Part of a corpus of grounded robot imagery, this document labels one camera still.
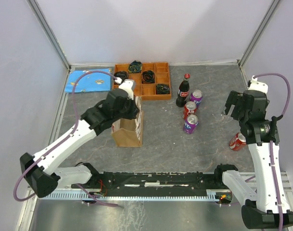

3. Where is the burlap canvas watermelon bag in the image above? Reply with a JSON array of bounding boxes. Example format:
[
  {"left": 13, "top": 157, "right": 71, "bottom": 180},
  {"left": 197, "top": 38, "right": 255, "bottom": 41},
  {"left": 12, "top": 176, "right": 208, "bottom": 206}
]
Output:
[{"left": 112, "top": 96, "right": 144, "bottom": 147}]

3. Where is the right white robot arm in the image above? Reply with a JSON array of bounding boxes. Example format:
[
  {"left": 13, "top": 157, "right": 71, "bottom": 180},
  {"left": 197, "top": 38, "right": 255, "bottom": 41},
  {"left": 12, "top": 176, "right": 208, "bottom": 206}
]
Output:
[{"left": 213, "top": 90, "right": 293, "bottom": 230}]

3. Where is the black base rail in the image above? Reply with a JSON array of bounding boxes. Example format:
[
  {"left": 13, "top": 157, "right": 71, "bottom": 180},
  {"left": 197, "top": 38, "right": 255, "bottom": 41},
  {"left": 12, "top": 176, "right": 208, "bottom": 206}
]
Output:
[{"left": 82, "top": 164, "right": 238, "bottom": 196}]

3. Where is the glass cola bottle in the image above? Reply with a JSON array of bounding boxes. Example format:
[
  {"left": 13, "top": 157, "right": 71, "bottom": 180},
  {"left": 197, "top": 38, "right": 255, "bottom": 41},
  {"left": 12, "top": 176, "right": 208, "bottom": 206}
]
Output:
[{"left": 176, "top": 73, "right": 190, "bottom": 107}]

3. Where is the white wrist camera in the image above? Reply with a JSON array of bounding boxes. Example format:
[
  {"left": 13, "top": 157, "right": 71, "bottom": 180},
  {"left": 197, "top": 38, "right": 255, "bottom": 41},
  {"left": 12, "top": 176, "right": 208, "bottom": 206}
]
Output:
[
  {"left": 114, "top": 77, "right": 136, "bottom": 100},
  {"left": 247, "top": 76, "right": 268, "bottom": 94}
]

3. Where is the rolled dark belt centre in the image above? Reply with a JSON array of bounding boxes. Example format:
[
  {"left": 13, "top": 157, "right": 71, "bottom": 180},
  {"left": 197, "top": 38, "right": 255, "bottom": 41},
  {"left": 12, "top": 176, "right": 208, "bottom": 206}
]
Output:
[{"left": 142, "top": 70, "right": 155, "bottom": 84}]

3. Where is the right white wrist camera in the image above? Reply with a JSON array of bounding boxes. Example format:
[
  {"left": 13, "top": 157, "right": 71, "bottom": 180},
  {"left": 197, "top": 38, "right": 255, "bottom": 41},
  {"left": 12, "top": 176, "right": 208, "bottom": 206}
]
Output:
[{"left": 247, "top": 76, "right": 268, "bottom": 94}]

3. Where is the wooden compartment tray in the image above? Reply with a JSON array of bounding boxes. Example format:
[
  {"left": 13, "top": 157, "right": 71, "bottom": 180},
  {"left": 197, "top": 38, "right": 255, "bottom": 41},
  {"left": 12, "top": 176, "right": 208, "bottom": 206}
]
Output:
[{"left": 114, "top": 62, "right": 172, "bottom": 101}]

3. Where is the purple fanta can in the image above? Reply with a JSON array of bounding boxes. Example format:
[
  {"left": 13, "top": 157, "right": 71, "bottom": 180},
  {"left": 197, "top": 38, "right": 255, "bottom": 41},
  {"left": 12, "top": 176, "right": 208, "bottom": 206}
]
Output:
[
  {"left": 183, "top": 114, "right": 199, "bottom": 134},
  {"left": 190, "top": 90, "right": 203, "bottom": 108}
]

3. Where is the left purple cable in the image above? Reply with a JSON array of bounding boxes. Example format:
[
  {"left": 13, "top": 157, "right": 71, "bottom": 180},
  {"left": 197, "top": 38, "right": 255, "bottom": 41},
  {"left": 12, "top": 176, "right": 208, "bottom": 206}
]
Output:
[{"left": 13, "top": 70, "right": 123, "bottom": 208}]

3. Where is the rolled dark belt left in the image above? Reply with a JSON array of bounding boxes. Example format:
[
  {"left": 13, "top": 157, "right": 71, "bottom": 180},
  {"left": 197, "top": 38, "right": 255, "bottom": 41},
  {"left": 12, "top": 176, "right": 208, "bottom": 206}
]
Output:
[{"left": 114, "top": 71, "right": 129, "bottom": 85}]

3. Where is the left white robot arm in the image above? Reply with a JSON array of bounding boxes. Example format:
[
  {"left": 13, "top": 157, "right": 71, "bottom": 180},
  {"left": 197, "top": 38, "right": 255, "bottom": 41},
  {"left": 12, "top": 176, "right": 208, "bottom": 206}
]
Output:
[{"left": 20, "top": 87, "right": 140, "bottom": 198}]

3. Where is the red cola can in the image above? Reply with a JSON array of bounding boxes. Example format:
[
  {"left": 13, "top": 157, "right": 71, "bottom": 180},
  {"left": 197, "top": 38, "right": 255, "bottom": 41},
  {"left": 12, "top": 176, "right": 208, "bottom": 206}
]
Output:
[
  {"left": 229, "top": 132, "right": 246, "bottom": 151},
  {"left": 183, "top": 101, "right": 197, "bottom": 119}
]

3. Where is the blue patterned cloth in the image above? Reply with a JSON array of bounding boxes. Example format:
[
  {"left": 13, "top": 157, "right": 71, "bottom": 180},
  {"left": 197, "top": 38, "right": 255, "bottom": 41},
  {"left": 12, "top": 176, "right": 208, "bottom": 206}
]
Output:
[{"left": 64, "top": 69, "right": 112, "bottom": 93}]

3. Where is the red cola can middle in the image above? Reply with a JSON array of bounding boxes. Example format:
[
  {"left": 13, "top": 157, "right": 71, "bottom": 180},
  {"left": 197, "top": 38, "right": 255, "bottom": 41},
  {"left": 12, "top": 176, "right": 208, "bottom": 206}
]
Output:
[{"left": 183, "top": 101, "right": 197, "bottom": 119}]

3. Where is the rolled dark belt top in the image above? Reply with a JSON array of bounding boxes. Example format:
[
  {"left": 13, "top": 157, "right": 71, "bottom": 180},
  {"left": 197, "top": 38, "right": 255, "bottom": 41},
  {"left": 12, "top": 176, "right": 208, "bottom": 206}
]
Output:
[{"left": 128, "top": 60, "right": 142, "bottom": 74}]

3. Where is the purple cable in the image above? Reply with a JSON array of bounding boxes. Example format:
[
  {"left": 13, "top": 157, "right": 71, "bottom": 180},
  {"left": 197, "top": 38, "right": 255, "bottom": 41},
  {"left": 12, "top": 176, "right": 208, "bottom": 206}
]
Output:
[
  {"left": 13, "top": 70, "right": 123, "bottom": 208},
  {"left": 230, "top": 73, "right": 291, "bottom": 231}
]

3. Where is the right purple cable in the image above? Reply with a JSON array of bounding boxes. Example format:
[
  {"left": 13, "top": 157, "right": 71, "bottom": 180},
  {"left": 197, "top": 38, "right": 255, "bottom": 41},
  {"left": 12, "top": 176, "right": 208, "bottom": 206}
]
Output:
[{"left": 230, "top": 73, "right": 291, "bottom": 231}]

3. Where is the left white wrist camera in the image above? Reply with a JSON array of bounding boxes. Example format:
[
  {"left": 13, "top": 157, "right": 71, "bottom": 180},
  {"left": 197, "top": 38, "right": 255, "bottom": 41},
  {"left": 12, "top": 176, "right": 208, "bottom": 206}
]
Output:
[{"left": 114, "top": 77, "right": 136, "bottom": 100}]

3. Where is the red cola can right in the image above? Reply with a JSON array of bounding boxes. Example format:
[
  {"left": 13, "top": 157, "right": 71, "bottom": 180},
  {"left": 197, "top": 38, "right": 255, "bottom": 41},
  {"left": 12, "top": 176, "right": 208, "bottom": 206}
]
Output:
[{"left": 229, "top": 132, "right": 246, "bottom": 151}]

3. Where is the white slotted cable duct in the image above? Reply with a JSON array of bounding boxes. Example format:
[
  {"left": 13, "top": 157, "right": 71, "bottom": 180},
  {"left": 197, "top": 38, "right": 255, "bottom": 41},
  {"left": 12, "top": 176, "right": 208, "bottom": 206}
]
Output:
[{"left": 43, "top": 190, "right": 232, "bottom": 203}]

